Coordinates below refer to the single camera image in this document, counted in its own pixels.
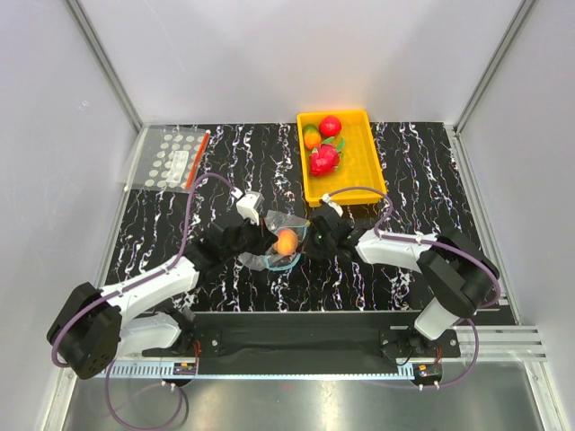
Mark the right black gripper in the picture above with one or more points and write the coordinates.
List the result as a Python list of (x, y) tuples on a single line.
[(308, 247)]

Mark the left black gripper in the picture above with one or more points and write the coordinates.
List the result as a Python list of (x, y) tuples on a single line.
[(265, 239)]

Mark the clear blue zip bag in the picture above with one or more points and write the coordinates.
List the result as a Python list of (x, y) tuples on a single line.
[(272, 260)]

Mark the peach fruit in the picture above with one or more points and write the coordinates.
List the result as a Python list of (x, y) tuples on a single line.
[(287, 242)]

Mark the orange green mango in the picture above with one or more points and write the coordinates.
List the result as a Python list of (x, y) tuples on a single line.
[(311, 136)]

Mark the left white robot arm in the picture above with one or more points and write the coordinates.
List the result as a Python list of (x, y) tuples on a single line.
[(96, 324)]

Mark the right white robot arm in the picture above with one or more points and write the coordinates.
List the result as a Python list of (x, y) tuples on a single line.
[(460, 277)]

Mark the clear red zip bag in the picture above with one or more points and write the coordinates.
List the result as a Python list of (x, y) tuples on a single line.
[(163, 157)]

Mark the red dragon fruit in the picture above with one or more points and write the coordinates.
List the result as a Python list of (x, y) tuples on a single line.
[(326, 157)]

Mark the yellow plastic tray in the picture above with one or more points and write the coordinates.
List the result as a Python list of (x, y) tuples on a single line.
[(359, 180)]

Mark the red apple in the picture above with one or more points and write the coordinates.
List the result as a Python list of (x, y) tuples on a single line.
[(330, 126)]

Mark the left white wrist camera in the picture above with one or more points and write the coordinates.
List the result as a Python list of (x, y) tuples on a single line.
[(248, 204)]

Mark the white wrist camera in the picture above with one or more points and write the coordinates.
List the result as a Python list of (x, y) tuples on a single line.
[(248, 204), (327, 199)]

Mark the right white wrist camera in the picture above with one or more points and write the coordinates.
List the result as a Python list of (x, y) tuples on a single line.
[(327, 199)]

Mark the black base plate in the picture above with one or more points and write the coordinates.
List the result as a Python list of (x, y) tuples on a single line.
[(331, 341)]

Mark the aluminium frame rail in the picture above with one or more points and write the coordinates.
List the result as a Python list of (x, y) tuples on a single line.
[(500, 336)]

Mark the white slotted cable duct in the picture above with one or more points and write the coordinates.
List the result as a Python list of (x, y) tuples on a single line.
[(211, 369)]

